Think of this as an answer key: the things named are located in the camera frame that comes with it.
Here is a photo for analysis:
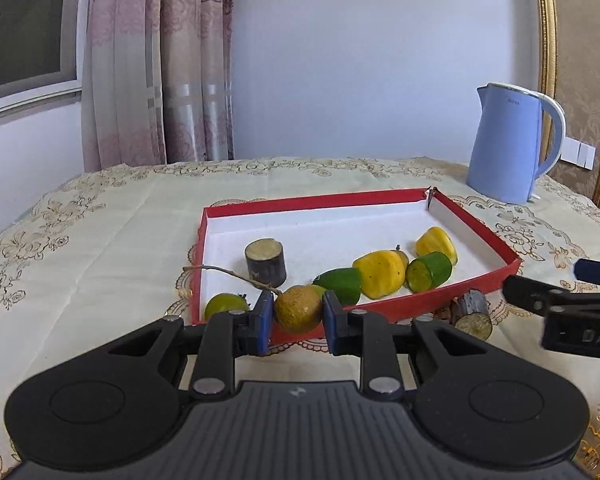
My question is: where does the green tomato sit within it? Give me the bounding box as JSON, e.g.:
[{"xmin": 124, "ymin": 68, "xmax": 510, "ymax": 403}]
[{"xmin": 204, "ymin": 292, "xmax": 251, "ymax": 322}]

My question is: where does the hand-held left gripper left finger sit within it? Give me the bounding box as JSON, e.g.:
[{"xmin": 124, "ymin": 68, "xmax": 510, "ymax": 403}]
[{"xmin": 100, "ymin": 290, "xmax": 276, "ymax": 401}]

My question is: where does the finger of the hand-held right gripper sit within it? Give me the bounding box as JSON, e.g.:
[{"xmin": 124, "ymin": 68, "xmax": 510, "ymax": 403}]
[
  {"xmin": 574, "ymin": 258, "xmax": 600, "ymax": 291},
  {"xmin": 502, "ymin": 274, "xmax": 581, "ymax": 318}
]

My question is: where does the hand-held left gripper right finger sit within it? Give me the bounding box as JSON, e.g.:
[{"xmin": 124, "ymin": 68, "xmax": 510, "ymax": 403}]
[{"xmin": 321, "ymin": 291, "xmax": 493, "ymax": 401}]

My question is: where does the round brownish yellow fruit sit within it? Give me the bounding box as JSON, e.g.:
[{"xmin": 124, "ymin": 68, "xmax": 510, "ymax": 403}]
[{"xmin": 182, "ymin": 265, "xmax": 325, "ymax": 335}]

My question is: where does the white wall socket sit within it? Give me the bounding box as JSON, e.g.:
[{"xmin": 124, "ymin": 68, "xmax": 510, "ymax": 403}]
[{"xmin": 560, "ymin": 136, "xmax": 596, "ymax": 169}]

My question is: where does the blue electric kettle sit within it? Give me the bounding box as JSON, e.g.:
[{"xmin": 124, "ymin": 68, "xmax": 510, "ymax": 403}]
[{"xmin": 466, "ymin": 82, "xmax": 567, "ymax": 205}]

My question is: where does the red cardboard box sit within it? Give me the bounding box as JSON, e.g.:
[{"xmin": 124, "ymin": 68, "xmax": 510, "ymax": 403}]
[{"xmin": 189, "ymin": 187, "xmax": 523, "ymax": 346}]

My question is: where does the pink patterned curtain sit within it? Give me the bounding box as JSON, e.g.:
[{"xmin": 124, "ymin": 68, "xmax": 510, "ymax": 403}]
[{"xmin": 81, "ymin": 0, "xmax": 236, "ymax": 173}]

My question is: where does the large dark sugarcane piece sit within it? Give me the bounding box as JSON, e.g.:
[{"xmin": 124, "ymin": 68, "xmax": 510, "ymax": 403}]
[{"xmin": 244, "ymin": 238, "xmax": 287, "ymax": 286}]

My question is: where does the gold ornate frame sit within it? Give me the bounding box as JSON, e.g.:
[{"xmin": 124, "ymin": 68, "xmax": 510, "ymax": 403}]
[{"xmin": 531, "ymin": 0, "xmax": 600, "ymax": 208}]

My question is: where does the small dark sugarcane piece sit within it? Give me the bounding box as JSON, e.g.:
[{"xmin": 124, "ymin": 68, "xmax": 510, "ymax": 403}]
[{"xmin": 450, "ymin": 289, "xmax": 492, "ymax": 338}]

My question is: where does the long cucumber piece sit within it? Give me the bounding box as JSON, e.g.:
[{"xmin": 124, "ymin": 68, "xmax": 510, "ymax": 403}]
[{"xmin": 312, "ymin": 267, "xmax": 363, "ymax": 307}]

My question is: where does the window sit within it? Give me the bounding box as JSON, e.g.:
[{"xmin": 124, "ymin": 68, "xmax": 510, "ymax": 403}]
[{"xmin": 0, "ymin": 0, "xmax": 88, "ymax": 121}]

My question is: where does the short cucumber piece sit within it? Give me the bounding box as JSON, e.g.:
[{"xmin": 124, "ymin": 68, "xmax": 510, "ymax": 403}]
[{"xmin": 405, "ymin": 251, "xmax": 453, "ymax": 294}]

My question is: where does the yellow bell pepper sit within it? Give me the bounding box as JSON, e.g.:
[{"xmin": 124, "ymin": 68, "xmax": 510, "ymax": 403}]
[
  {"xmin": 352, "ymin": 249, "xmax": 410, "ymax": 300},
  {"xmin": 415, "ymin": 226, "xmax": 458, "ymax": 266}
]

